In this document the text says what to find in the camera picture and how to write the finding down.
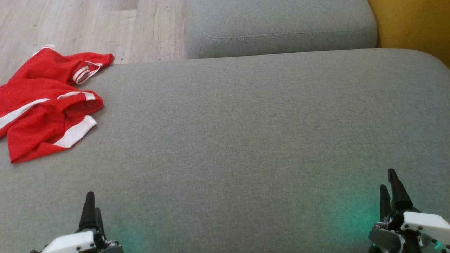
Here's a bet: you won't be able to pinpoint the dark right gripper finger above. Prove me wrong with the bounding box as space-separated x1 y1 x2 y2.
388 169 414 213
380 184 392 222

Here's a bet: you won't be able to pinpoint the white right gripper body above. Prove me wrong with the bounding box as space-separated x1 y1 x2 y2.
368 210 450 253

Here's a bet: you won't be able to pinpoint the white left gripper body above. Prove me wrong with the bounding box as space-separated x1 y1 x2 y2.
30 230 123 253

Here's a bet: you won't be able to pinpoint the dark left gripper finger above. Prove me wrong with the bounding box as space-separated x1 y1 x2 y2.
94 207 107 246
79 192 96 233

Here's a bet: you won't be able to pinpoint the red shorts with white trim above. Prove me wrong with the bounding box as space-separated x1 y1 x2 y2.
0 78 104 164

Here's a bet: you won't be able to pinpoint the red and white jersey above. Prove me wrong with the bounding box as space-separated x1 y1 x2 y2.
7 44 115 86

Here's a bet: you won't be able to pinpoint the large grey sofa ottoman cushion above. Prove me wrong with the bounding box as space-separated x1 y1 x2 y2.
0 48 450 253

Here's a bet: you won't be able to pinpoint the large yellow sofa back cushion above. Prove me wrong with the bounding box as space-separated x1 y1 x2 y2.
367 0 450 69

